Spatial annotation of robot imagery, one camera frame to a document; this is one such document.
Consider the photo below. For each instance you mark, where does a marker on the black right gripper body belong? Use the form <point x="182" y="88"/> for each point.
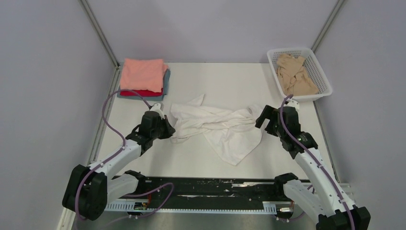
<point x="278" y="131"/>

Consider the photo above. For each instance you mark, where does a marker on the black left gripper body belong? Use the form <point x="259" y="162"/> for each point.
<point x="159" y="132"/>

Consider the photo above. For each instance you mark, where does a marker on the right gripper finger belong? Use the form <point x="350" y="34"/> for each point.
<point x="269" y="110"/>
<point x="260" y="120"/>

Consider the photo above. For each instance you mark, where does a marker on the white t shirt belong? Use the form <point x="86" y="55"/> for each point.
<point x="231" y="134"/>

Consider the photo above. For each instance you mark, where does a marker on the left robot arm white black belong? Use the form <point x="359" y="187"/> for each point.
<point x="91" y="188"/>

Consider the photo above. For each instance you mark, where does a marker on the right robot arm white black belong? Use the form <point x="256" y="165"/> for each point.
<point x="329" y="206"/>

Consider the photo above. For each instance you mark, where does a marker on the folded red t shirt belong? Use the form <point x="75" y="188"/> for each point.
<point x="143" y="93"/>

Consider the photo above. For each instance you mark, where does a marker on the beige t shirt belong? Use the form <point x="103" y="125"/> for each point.
<point x="293" y="76"/>

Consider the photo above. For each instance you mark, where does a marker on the white plastic basket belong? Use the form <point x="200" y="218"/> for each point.
<point x="312" y="66"/>

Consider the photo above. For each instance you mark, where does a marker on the folded pink t shirt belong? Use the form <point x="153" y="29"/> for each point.
<point x="143" y="74"/>

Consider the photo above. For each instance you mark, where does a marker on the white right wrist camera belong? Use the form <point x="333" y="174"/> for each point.
<point x="293" y="103"/>

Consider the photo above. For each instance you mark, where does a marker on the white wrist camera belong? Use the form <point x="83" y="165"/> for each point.
<point x="157" y="107"/>
<point x="293" y="103"/>

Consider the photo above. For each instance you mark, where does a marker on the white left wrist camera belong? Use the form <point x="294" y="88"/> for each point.
<point x="157" y="107"/>

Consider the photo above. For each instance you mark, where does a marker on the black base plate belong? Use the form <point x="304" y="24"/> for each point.
<point x="211" y="195"/>

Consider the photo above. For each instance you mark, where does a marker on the right corner frame post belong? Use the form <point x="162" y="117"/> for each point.
<point x="327" y="24"/>

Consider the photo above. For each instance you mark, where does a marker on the corner frame post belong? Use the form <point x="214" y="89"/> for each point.
<point x="99" y="32"/>
<point x="327" y="24"/>

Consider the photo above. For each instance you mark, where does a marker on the left corner frame post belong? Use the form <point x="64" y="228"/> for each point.
<point x="99" y="32"/>

